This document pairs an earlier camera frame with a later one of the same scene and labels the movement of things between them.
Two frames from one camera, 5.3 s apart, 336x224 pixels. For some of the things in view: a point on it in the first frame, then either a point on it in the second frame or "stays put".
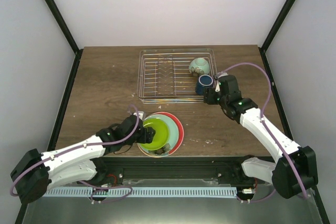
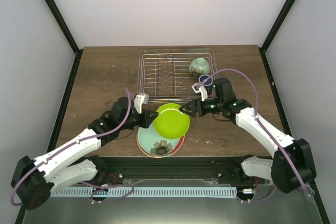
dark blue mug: x=204 y=81 stays put
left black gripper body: x=146 y=138 → x=130 y=125
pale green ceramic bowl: x=199 y=66 stays put
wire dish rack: x=164 y=76 stays put
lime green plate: x=161 y=135 → x=171 y=123
